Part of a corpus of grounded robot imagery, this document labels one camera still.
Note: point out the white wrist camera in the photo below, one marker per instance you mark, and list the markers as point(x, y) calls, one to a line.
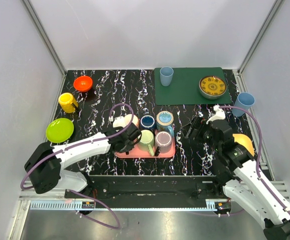
point(117, 121)
point(219, 114)

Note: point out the yellow textured mug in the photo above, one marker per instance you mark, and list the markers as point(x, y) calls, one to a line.
point(68, 102)

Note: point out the orange red bowl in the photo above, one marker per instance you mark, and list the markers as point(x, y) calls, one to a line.
point(83, 83)

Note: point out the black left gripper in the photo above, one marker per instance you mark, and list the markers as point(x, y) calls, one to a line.
point(129, 139)

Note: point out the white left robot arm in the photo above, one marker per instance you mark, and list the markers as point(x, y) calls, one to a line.
point(46, 167)

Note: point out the purple grey mug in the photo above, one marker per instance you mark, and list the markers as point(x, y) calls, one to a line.
point(163, 143)

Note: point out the peach pink mug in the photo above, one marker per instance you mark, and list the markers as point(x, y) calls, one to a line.
point(133, 121)

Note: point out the lime green plate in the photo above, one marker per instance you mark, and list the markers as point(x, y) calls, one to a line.
point(59, 130)

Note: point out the light blue butterfly mug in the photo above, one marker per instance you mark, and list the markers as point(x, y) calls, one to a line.
point(164, 122)

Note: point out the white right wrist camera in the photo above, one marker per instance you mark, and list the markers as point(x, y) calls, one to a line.
point(219, 114)

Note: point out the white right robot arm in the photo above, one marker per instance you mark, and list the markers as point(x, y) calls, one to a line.
point(239, 178)

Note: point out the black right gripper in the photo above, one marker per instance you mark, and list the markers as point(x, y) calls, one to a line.
point(198, 123)

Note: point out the dark green mat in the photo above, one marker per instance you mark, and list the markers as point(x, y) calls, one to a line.
point(184, 87)

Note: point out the light blue plastic cup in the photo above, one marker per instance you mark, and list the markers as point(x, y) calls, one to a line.
point(166, 75)

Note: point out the yellow patterned metal bowl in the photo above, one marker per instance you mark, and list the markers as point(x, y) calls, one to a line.
point(212, 87)

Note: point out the light green mug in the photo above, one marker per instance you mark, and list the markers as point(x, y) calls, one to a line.
point(147, 141)

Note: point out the pink plastic tray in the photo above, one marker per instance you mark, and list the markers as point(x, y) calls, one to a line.
point(137, 153)

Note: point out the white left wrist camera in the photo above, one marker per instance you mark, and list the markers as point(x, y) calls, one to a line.
point(117, 121)

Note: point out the dark blue mug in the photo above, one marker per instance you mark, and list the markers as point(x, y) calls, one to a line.
point(148, 122)

